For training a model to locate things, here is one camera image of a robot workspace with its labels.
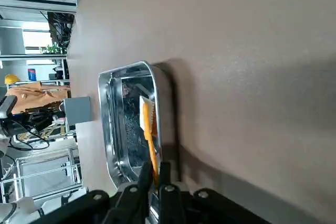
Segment aluminium frame rack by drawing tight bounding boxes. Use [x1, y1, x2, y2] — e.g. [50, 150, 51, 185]
[0, 147, 82, 204]

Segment brown cardboard sheet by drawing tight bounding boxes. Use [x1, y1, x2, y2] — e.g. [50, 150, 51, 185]
[6, 81, 71, 114]

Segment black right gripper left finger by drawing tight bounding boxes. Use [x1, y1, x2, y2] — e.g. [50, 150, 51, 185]
[31, 161, 155, 224]

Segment green plant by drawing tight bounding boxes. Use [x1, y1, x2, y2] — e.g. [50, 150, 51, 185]
[39, 43, 68, 55]

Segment orange handled paint brush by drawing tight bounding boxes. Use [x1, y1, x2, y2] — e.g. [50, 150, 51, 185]
[138, 95, 161, 191]

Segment yellow hard hat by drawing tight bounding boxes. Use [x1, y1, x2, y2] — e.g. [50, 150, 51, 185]
[4, 73, 22, 86]

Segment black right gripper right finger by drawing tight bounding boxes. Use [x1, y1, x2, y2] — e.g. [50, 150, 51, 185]
[156, 161, 271, 224]

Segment silver metal tray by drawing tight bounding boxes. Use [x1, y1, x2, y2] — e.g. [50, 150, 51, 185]
[97, 60, 165, 222]

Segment grey metal cabinet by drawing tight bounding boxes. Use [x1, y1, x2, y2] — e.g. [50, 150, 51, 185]
[64, 96, 92, 125]

